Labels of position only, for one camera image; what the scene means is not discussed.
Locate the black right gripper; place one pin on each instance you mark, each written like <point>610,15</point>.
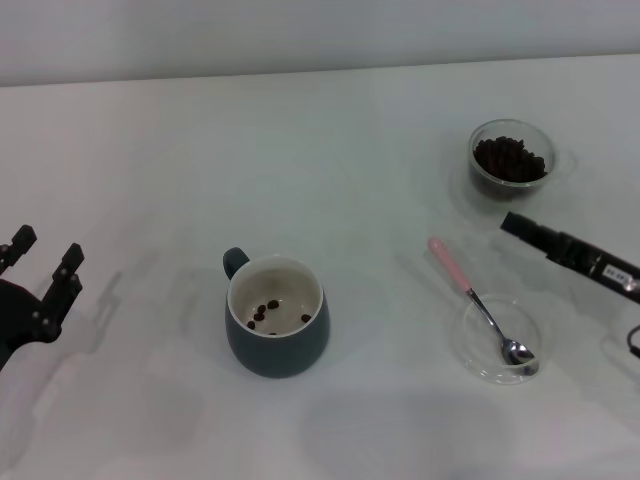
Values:
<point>600,265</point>

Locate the dark grey ceramic mug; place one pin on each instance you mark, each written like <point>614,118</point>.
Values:
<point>280,357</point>

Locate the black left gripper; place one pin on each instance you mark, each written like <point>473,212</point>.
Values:
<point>17,315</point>

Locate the pile of coffee beans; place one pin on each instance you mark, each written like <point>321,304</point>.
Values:
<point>510,160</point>

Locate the clear glass saucer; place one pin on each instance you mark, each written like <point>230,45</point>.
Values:
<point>480,360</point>

